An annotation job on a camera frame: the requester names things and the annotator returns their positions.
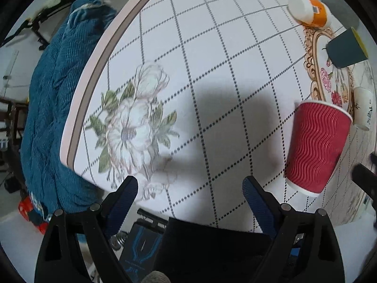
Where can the orange and white container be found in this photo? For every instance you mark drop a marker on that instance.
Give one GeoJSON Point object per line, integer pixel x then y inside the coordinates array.
{"type": "Point", "coordinates": [310, 10]}

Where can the red ribbed paper cup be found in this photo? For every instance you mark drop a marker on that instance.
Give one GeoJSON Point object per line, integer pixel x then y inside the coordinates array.
{"type": "Point", "coordinates": [316, 147]}

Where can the black chair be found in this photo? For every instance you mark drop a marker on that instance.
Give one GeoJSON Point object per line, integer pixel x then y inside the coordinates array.
{"type": "Point", "coordinates": [212, 250]}

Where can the dark teal cup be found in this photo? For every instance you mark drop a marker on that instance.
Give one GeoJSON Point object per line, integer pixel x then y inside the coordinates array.
{"type": "Point", "coordinates": [346, 48]}

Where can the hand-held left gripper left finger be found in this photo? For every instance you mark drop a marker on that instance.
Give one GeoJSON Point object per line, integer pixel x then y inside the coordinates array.
{"type": "Point", "coordinates": [123, 202]}

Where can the black box with blue print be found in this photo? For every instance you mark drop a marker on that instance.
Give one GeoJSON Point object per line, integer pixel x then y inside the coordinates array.
{"type": "Point", "coordinates": [141, 250]}

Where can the dark wooden furniture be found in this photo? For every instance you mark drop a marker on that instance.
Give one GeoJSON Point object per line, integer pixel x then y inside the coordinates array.
{"type": "Point", "coordinates": [13, 123]}

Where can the black metal stand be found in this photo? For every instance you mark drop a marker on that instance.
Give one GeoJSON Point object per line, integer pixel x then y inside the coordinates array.
{"type": "Point", "coordinates": [41, 31]}

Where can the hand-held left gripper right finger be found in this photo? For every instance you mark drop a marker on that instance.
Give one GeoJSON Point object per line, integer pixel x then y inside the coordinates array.
{"type": "Point", "coordinates": [256, 202]}

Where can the white printed paper cup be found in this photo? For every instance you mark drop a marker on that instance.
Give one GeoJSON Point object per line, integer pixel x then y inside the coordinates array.
{"type": "Point", "coordinates": [363, 106]}

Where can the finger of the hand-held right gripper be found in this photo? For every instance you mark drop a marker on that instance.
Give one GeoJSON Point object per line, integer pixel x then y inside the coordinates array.
{"type": "Point", "coordinates": [365, 177]}

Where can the red bag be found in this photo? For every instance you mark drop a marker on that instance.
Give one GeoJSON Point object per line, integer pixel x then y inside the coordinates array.
{"type": "Point", "coordinates": [28, 209]}

